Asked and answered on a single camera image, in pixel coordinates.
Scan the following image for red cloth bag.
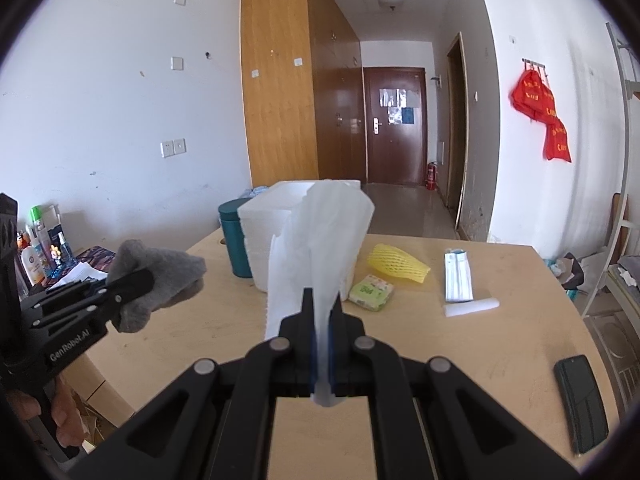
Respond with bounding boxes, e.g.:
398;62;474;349
544;119;572;163
510;67;558;125

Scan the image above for white paper sheet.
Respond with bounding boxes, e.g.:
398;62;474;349
47;262;108;290

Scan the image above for white door notice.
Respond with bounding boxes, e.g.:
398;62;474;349
379;88;407;123

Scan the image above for wooden wardrobe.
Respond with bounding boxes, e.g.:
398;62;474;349
240;0;368;188

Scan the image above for blue liquid bottle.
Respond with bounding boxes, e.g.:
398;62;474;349
50;232;76;277

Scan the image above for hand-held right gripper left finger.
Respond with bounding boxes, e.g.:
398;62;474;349
92;287;321;480

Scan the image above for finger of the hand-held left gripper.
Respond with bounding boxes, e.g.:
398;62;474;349
22;268;156;333

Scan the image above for white lotion bottle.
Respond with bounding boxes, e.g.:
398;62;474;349
20;242;47;286

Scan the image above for wooden planks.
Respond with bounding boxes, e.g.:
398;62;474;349
610;194;630;251

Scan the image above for green tissue packet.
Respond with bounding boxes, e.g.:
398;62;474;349
348;274;395;311

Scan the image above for white face mask packet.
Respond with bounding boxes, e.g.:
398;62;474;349
444;250;474;303

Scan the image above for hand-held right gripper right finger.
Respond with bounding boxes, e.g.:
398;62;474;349
327;294;587;480

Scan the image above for green cap spray can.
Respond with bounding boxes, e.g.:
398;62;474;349
29;205;47;243

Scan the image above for dark brown door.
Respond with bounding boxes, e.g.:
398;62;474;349
363;66;427;186

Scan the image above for dark patterned cloth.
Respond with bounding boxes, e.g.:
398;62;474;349
75;246;117;275

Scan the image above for teal cylindrical bottle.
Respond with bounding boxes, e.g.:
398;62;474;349
218;199;254;279

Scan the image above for grey cloth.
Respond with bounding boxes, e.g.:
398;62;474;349
106;239;207;333

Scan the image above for white paper roll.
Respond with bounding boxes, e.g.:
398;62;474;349
444;297;500;318

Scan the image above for white foam box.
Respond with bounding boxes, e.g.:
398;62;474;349
237;179;362;293

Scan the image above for yellow foam net sleeve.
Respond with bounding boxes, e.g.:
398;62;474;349
367;243;432;283

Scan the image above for person's left hand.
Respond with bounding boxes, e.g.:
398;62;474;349
5;375;86;461

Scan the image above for black phone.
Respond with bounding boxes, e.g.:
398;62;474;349
553;354;610;456

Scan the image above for wooden doorway frame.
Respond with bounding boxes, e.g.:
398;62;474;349
446;32;468;211

